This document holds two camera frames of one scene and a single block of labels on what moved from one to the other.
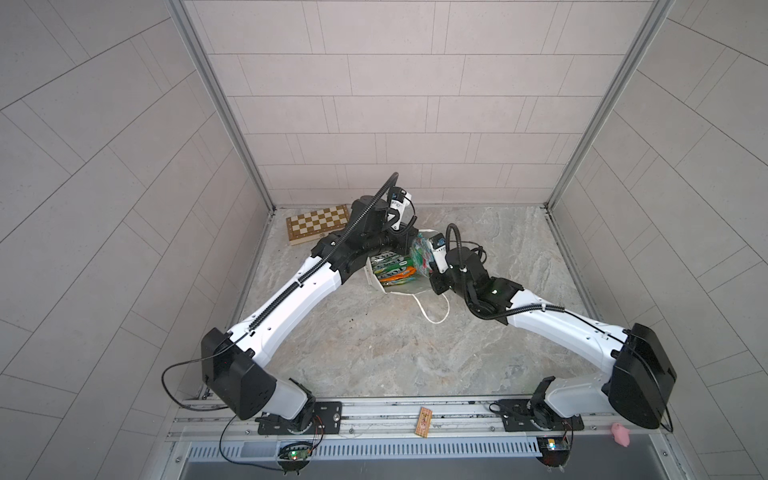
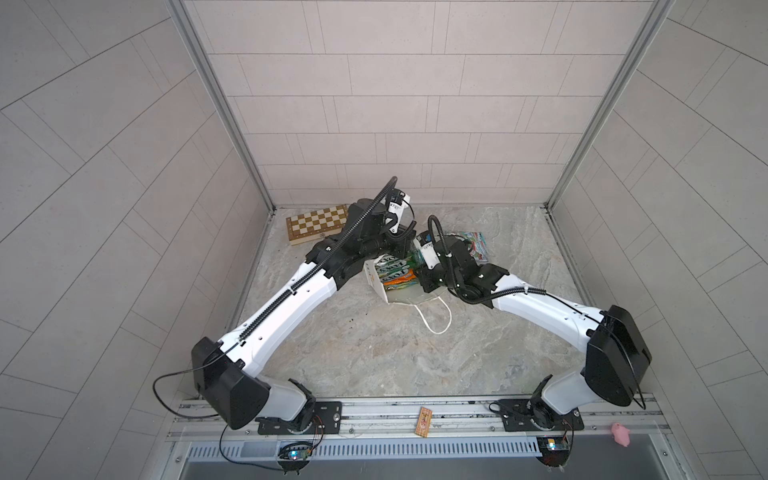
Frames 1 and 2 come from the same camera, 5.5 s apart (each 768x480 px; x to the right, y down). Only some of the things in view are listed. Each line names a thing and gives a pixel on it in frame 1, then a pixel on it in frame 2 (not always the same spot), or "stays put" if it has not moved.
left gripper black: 403,238 stays put
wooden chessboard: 309,227 stays put
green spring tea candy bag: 384,264 stays put
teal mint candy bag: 421,256 → 477,243
